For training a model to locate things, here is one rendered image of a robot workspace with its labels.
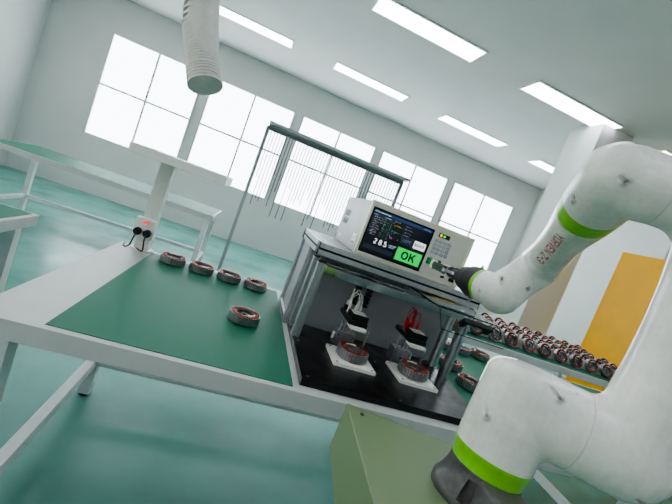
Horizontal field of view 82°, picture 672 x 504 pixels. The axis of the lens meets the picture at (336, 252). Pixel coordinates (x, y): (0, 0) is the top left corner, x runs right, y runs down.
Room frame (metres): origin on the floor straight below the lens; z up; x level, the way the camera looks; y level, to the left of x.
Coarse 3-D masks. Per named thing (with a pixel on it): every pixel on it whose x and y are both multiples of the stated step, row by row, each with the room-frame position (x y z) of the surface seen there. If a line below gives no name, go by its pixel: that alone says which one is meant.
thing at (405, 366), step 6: (402, 360) 1.35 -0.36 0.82; (408, 360) 1.37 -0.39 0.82; (402, 366) 1.32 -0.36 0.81; (408, 366) 1.31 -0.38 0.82; (414, 366) 1.37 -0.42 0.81; (420, 366) 1.37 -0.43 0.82; (402, 372) 1.31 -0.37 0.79; (408, 372) 1.30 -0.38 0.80; (414, 372) 1.29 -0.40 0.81; (420, 372) 1.29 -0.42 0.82; (426, 372) 1.31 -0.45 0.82; (414, 378) 1.29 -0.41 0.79; (420, 378) 1.29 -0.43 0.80; (426, 378) 1.31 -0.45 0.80
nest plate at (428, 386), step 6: (390, 366) 1.35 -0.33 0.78; (396, 366) 1.37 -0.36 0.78; (396, 372) 1.31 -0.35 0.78; (396, 378) 1.28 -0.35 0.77; (402, 378) 1.27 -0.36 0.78; (408, 378) 1.30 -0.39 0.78; (408, 384) 1.26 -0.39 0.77; (414, 384) 1.27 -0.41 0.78; (420, 384) 1.28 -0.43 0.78; (426, 384) 1.30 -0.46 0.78; (432, 384) 1.33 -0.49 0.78; (426, 390) 1.28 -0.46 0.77; (432, 390) 1.28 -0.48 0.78
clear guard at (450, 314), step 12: (432, 300) 1.30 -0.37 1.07; (444, 312) 1.22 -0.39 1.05; (456, 312) 1.25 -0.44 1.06; (468, 312) 1.35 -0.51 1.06; (444, 324) 1.19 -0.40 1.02; (456, 324) 1.21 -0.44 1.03; (492, 324) 1.28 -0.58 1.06; (468, 336) 1.20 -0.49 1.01; (480, 336) 1.23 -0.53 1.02; (492, 336) 1.25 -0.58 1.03
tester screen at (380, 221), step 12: (372, 216) 1.39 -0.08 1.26; (384, 216) 1.40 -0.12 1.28; (372, 228) 1.40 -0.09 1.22; (384, 228) 1.41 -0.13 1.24; (396, 228) 1.42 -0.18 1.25; (408, 228) 1.43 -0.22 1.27; (420, 228) 1.44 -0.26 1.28; (372, 240) 1.40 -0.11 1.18; (384, 240) 1.41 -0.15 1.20; (396, 240) 1.42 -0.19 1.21; (420, 240) 1.44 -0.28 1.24; (372, 252) 1.41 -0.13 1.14; (420, 252) 1.45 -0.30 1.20; (408, 264) 1.44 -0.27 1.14
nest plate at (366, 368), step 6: (330, 348) 1.30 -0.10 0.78; (330, 354) 1.25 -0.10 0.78; (336, 354) 1.26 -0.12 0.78; (336, 360) 1.21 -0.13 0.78; (342, 360) 1.23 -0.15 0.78; (342, 366) 1.20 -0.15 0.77; (348, 366) 1.21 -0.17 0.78; (354, 366) 1.22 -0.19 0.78; (360, 366) 1.24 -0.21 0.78; (366, 366) 1.26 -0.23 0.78; (366, 372) 1.22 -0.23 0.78; (372, 372) 1.23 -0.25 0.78
